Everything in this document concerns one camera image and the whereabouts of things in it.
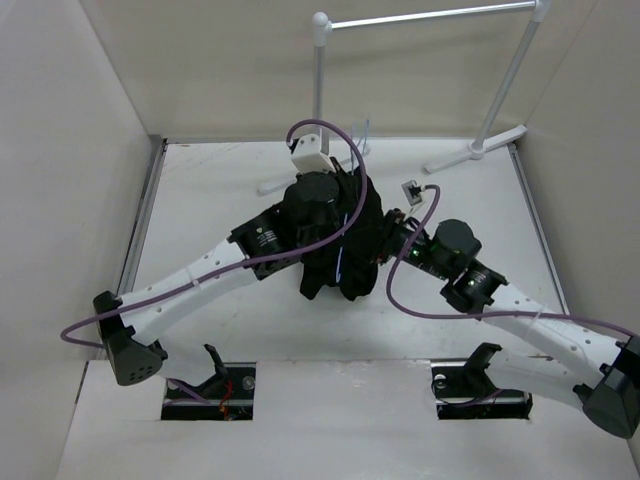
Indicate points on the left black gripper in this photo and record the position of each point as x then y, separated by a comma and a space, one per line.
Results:
339, 171

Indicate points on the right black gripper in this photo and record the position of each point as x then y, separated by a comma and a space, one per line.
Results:
395, 225

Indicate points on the black trousers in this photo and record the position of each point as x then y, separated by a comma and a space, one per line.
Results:
348, 262

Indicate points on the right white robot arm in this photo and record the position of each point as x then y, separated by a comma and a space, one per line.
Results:
589, 365

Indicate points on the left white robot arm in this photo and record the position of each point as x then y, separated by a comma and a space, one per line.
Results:
132, 326

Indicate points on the white clothes rack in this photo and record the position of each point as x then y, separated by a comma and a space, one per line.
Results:
484, 142

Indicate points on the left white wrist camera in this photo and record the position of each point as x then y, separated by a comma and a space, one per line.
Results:
307, 157

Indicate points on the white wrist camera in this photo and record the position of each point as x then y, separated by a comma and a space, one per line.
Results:
413, 192
307, 157

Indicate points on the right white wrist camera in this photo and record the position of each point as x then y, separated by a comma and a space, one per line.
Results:
413, 192

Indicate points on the right aluminium table rail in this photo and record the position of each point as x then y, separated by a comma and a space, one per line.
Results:
550, 264

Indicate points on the aluminium table rail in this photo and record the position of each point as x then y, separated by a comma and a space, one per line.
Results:
127, 267
550, 264

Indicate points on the left aluminium table rail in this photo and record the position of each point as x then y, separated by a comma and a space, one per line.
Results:
127, 267

